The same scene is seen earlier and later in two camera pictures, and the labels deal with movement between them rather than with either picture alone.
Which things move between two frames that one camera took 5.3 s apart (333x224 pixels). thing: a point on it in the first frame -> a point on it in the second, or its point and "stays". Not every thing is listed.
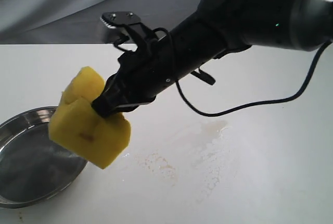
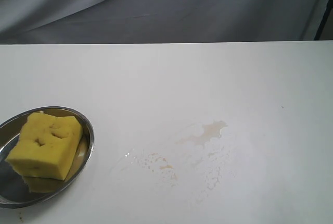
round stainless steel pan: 34,169 stays
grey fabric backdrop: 66,9 stays
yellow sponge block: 73,124 -> 45,151
